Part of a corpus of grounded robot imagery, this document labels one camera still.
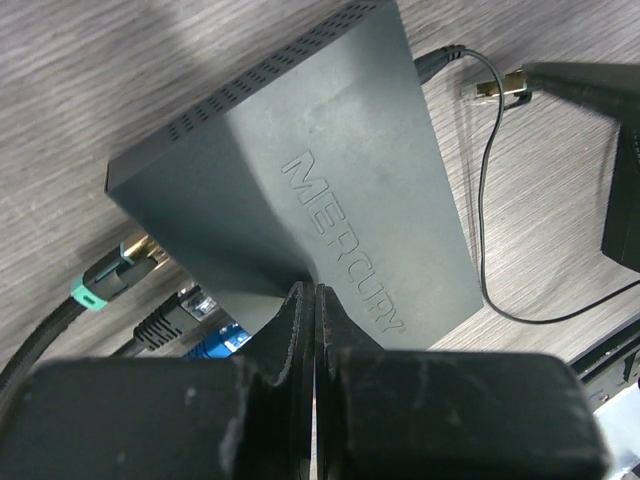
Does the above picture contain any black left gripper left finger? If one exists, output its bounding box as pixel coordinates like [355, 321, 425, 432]
[1, 282, 314, 479]

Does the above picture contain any blue ethernet cable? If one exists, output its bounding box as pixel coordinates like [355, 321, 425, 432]
[182, 322, 254, 361]

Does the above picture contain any thin black power cable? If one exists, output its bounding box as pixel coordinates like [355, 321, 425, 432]
[412, 43, 640, 325]

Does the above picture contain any black ethernet cable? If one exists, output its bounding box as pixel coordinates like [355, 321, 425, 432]
[109, 287, 221, 359]

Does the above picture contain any dark grey network switch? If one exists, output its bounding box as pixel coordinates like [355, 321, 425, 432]
[106, 1, 482, 350]

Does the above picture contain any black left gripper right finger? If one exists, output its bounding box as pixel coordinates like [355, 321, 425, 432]
[315, 285, 611, 479]

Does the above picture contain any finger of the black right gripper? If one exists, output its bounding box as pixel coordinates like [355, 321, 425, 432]
[524, 62, 639, 128]

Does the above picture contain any black braided teal-collar cable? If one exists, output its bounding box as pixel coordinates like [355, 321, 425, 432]
[0, 232, 171, 401]

